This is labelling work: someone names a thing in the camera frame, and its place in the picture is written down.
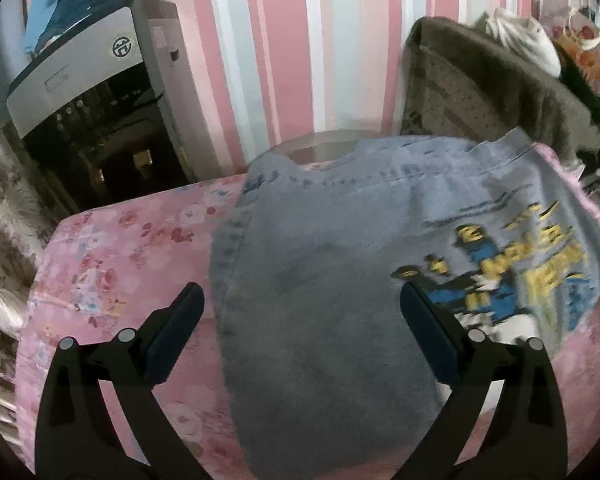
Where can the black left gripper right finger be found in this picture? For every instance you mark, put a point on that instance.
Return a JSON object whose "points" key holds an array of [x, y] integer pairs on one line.
{"points": [[527, 436]]}

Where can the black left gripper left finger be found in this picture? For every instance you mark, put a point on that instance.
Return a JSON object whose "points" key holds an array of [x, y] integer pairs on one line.
{"points": [[99, 417]]}

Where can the blue denim jacket yellow print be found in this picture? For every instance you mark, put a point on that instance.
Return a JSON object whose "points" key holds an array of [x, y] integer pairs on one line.
{"points": [[322, 371]]}

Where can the pink floral bed sheet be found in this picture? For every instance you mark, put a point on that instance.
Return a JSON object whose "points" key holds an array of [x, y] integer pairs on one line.
{"points": [[109, 268]]}

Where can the floral beige curtain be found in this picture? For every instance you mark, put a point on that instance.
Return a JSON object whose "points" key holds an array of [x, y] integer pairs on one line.
{"points": [[26, 224]]}

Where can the grey water dispenser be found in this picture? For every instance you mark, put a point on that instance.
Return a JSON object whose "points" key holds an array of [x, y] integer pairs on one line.
{"points": [[104, 110]]}

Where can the black garment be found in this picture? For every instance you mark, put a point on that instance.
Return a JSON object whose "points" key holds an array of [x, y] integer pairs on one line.
{"points": [[573, 78]]}

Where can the brown blanket covered furniture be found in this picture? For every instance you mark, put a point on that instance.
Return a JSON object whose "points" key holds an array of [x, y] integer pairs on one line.
{"points": [[460, 83]]}

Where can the pink floral gift bag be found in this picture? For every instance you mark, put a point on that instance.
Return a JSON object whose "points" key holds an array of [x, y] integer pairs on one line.
{"points": [[577, 35]]}

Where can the cream white garment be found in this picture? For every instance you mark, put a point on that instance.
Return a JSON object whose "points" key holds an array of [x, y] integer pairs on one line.
{"points": [[524, 37]]}

